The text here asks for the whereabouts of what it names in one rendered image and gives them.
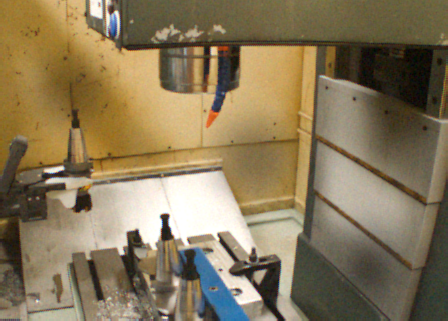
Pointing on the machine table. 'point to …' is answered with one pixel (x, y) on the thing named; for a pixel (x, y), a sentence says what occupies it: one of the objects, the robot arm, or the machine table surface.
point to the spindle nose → (196, 69)
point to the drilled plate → (248, 299)
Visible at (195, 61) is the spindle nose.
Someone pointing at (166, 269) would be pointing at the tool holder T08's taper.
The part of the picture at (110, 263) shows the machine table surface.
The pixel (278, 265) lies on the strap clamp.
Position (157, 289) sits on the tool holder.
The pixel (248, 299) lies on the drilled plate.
